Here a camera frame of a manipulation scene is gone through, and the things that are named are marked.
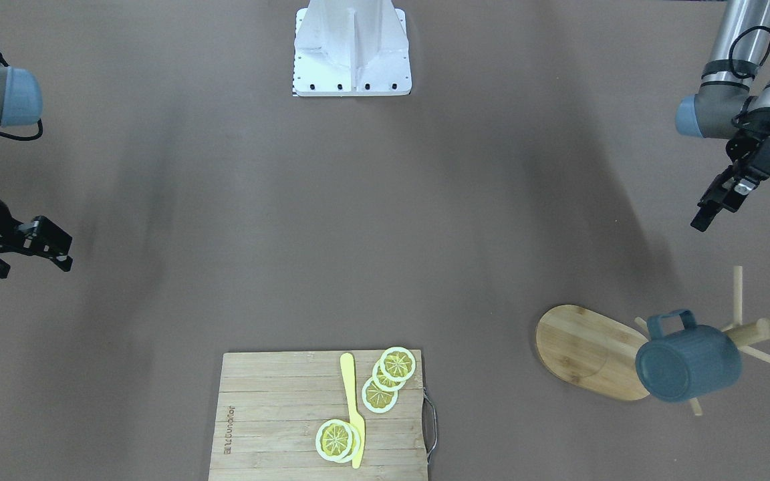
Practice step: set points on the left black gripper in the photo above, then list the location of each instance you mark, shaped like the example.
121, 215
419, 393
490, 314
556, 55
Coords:
766, 157

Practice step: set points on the blue mug yellow inside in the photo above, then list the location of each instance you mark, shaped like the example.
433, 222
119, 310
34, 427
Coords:
684, 359

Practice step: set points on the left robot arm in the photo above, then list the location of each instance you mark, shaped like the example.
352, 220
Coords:
733, 103

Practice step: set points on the wooden cup storage rack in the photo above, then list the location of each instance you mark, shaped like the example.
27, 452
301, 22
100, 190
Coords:
593, 352

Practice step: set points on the bamboo cutting board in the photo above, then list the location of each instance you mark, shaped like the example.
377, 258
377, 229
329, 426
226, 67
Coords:
270, 406

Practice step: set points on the yellow plastic knife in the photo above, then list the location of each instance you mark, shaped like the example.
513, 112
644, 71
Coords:
349, 378

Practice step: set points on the lemon slice top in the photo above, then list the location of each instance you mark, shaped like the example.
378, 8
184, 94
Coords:
336, 441

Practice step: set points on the lemon slice middle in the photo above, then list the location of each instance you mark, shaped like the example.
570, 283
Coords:
384, 383

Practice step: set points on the lemon slice under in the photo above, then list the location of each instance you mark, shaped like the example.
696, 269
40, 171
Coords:
356, 438

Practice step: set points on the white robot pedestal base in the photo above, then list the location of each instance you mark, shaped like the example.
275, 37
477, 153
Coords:
351, 49

